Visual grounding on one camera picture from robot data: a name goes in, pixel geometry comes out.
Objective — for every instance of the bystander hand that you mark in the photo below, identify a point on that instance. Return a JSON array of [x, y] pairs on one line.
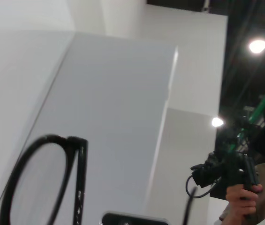
[[240, 199]]

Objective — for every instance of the black handheld camera rig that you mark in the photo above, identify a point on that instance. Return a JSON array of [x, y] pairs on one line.
[[230, 164]]

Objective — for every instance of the round ceiling lamp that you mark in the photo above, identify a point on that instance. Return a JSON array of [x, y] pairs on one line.
[[257, 46], [217, 122]]

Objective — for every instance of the black glasses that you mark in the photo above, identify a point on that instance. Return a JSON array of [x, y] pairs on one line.
[[81, 164]]

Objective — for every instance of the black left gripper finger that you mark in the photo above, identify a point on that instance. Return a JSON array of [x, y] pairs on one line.
[[132, 220]]

